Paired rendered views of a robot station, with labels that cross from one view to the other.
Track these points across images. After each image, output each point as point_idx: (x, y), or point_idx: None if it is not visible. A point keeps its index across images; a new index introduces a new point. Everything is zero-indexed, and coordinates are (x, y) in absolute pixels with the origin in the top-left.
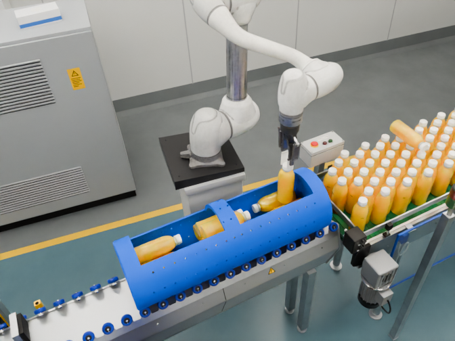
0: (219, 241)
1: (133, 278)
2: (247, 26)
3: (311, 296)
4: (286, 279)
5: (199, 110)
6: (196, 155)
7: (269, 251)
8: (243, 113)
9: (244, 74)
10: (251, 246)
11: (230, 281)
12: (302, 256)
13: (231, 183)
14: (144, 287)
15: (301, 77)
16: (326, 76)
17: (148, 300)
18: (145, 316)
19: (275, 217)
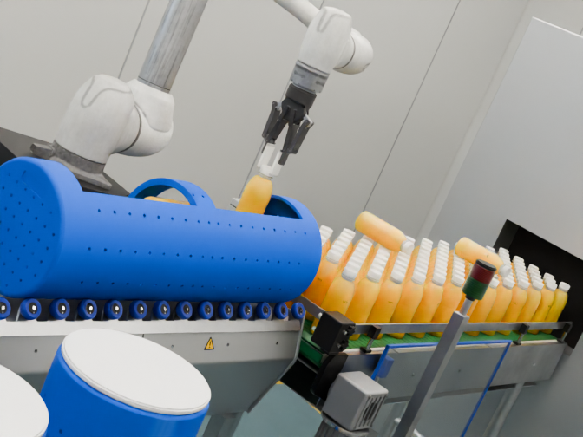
0: (189, 217)
1: (71, 204)
2: None
3: None
4: None
5: (102, 75)
6: (70, 153)
7: (233, 285)
8: (162, 113)
9: (186, 48)
10: (225, 251)
11: (157, 328)
12: (252, 342)
13: None
14: (82, 228)
15: (350, 17)
16: (363, 42)
17: (74, 263)
18: (32, 316)
19: (259, 225)
